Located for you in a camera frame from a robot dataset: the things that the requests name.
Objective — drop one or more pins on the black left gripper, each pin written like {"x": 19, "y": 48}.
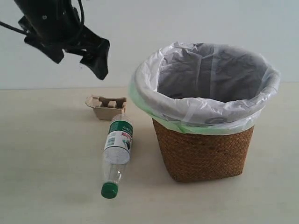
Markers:
{"x": 56, "y": 25}

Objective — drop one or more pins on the clear bottle with green label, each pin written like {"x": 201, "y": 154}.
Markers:
{"x": 116, "y": 154}

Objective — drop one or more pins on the brown cardboard egg tray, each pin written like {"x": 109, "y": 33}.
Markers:
{"x": 106, "y": 108}

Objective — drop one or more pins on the woven wicker waste basket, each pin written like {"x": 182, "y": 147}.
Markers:
{"x": 196, "y": 157}

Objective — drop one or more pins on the white and green bin liner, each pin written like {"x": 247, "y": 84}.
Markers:
{"x": 204, "y": 88}

